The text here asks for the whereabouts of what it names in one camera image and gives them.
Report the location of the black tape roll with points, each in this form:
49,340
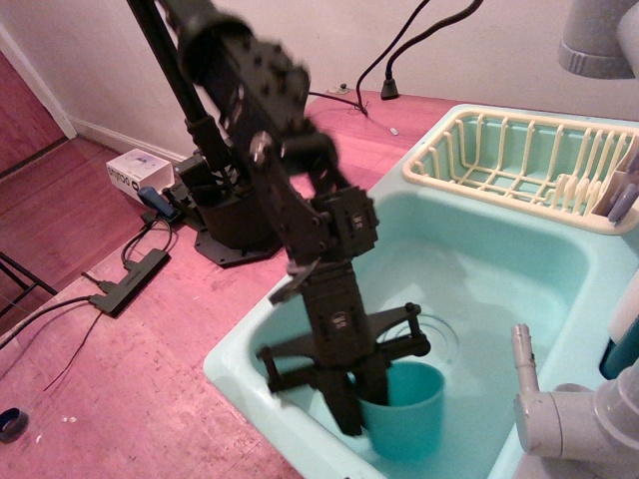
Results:
14,423

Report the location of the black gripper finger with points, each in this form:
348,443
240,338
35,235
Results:
340,398
371,383

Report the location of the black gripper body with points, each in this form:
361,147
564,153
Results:
343,336

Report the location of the blue clamp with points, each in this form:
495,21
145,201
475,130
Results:
152,199

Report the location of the black metal chair frame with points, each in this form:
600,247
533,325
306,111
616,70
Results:
24,278

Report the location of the black usb hub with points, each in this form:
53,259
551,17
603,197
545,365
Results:
117,295

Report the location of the teal white bottle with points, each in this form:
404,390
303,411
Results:
622,349

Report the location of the cream dish drying rack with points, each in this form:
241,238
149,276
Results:
564,169

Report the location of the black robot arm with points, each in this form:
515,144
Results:
248,96

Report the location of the teal plastic cup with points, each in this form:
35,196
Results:
409,426

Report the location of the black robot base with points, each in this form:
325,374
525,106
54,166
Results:
224,210

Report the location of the white cardboard box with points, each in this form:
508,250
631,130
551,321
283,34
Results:
137,169

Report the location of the mint green toy sink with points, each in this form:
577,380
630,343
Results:
475,269

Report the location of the grey toy faucet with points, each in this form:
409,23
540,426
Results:
573,431

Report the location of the purple utensil in rack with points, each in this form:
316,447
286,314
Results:
625,195

